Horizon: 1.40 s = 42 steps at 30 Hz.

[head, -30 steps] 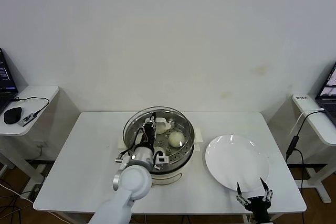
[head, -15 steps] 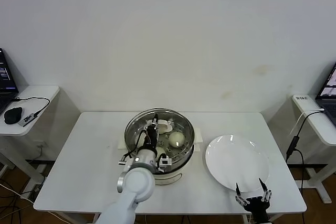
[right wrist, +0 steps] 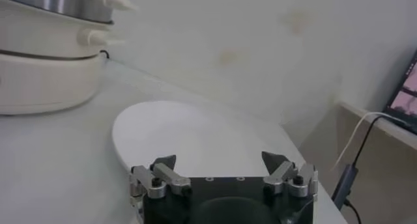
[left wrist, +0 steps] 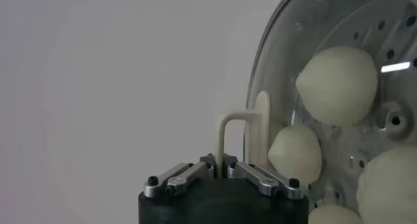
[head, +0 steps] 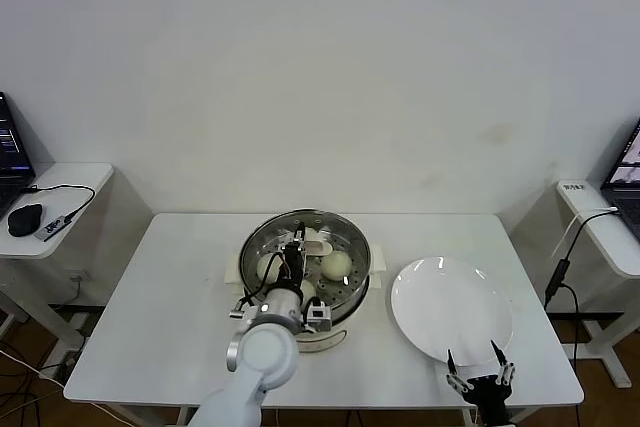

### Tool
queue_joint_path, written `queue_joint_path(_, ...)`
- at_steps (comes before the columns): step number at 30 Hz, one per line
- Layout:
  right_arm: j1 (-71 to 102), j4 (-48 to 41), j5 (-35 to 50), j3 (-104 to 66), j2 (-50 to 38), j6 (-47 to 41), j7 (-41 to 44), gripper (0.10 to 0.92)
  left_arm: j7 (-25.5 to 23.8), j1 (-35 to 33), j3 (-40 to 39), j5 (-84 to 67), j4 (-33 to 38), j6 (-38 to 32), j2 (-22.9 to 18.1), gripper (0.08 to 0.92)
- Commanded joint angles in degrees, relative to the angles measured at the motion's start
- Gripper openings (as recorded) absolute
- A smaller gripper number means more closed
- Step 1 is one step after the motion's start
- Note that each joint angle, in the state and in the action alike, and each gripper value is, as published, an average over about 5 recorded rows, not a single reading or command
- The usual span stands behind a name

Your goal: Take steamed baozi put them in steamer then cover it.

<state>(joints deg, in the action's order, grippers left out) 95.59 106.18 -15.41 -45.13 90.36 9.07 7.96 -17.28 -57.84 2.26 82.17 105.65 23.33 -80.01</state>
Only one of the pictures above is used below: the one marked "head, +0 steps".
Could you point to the black laptop beside mouse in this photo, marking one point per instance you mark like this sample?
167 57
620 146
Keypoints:
10 147

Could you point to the cream electric cooker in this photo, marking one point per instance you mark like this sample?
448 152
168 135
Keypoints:
340 334

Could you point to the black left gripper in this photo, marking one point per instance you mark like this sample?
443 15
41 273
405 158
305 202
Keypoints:
295 269

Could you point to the black computer mouse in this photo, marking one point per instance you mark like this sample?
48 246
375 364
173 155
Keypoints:
22 219

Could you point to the grey floor power strip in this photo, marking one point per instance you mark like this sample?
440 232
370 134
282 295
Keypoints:
60 369

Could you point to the white paper label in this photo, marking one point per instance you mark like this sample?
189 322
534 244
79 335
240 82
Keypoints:
573 185

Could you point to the white side table with label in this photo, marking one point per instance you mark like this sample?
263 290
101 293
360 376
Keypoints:
600 242

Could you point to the white steamed baozi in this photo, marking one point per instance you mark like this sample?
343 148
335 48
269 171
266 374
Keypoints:
265 267
314 234
308 290
335 264

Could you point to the white round plate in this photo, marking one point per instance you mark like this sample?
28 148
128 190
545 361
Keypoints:
450 307

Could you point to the grey usb hub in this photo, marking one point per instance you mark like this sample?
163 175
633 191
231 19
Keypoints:
50 227

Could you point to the white side table with mouse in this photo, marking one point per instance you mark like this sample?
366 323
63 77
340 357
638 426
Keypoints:
75 182

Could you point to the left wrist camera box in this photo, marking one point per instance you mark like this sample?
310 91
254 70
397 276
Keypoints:
318 314

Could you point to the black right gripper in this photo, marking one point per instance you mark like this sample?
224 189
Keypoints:
487 392

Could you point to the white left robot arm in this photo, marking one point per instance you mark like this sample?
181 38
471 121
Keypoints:
262 352

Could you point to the round glass lid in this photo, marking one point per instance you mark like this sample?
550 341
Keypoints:
320 247

